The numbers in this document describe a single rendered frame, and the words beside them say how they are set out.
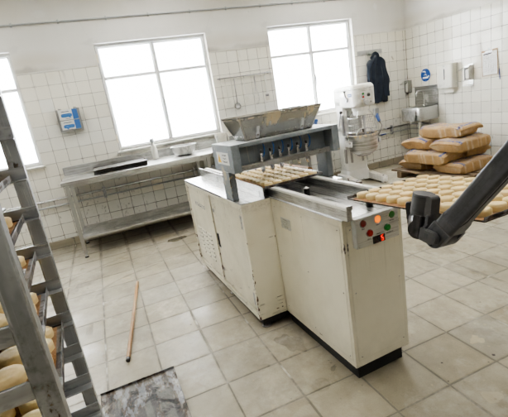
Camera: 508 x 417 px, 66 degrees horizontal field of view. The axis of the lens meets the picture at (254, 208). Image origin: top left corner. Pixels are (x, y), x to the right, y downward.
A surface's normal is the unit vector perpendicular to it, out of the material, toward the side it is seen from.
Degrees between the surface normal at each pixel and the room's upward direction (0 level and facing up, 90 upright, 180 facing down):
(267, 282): 90
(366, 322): 90
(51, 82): 90
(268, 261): 90
